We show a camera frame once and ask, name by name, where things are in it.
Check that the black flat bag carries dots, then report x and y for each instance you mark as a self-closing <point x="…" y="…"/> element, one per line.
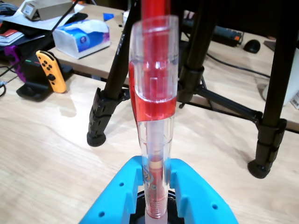
<point x="35" y="32"/>

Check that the purple game controller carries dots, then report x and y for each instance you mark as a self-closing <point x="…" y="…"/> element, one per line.
<point x="14" y="54"/>

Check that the grey brown cardboard box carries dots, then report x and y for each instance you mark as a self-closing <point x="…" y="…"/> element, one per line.
<point x="51" y="9"/>

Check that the black computer mouse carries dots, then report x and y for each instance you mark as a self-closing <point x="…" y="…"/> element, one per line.
<point x="252" y="46"/>

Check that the white blue tissue pack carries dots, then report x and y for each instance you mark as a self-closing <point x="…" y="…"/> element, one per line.
<point x="81" y="39"/>

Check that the black camera tripod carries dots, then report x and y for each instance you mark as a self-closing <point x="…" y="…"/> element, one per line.
<point x="98" y="112"/>

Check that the black controller charging dock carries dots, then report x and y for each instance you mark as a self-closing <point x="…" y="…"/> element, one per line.
<point x="32" y="91"/>

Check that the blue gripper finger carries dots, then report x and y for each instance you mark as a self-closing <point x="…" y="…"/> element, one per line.
<point x="112" y="200"/>
<point x="201" y="200"/>

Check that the black computer monitor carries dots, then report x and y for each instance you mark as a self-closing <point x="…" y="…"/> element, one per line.
<point x="252" y="16"/>

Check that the red clear retractable pen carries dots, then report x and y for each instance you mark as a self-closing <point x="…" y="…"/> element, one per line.
<point x="154" y="105"/>

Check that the black power strip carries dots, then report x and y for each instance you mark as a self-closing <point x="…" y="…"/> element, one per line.
<point x="224" y="35"/>

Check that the small white adapter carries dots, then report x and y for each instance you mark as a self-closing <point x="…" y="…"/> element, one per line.
<point x="126" y="16"/>

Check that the white paper sheets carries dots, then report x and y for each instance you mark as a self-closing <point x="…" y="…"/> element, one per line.
<point x="23" y="23"/>

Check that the orange game controller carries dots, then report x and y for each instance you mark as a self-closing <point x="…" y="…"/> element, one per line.
<point x="52" y="72"/>

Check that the small blue triangle piece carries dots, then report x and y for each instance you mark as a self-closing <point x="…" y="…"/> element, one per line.
<point x="108" y="16"/>

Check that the red white booklet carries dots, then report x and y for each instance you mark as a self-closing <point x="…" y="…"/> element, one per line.
<point x="9" y="33"/>

